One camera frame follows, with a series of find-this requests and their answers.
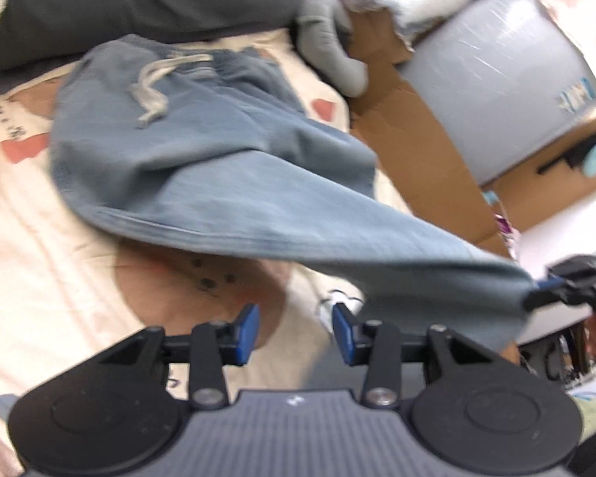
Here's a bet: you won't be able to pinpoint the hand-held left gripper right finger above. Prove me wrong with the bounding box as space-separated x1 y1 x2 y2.
332 303 497 409

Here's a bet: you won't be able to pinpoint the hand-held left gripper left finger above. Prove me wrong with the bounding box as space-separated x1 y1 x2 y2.
99 303 261 411

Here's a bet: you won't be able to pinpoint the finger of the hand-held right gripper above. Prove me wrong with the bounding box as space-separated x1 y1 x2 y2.
525 278 577 310

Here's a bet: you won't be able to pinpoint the light blue denim pants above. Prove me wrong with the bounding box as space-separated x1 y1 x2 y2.
50 34 540 353

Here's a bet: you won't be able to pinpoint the purple white detergent pouch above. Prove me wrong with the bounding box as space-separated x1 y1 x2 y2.
494 213 520 259

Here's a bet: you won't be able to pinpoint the upright cardboard box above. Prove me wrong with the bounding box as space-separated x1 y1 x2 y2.
492 107 596 232

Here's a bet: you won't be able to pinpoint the folded cardboard sheet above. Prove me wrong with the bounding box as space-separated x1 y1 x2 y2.
345 7 515 259

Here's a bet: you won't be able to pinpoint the cream bear print blanket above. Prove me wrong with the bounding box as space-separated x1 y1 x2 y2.
0 27 418 477

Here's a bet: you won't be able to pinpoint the grey plastic-wrapped panel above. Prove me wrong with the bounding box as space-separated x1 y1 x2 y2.
397 0 596 187

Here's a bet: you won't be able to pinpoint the grey neck pillow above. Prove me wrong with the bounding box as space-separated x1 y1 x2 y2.
295 0 371 97

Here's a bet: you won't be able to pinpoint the dark grey pillow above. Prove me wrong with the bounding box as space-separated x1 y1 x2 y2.
0 0 311 78

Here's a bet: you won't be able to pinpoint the black strap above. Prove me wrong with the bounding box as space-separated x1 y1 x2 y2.
536 146 589 175

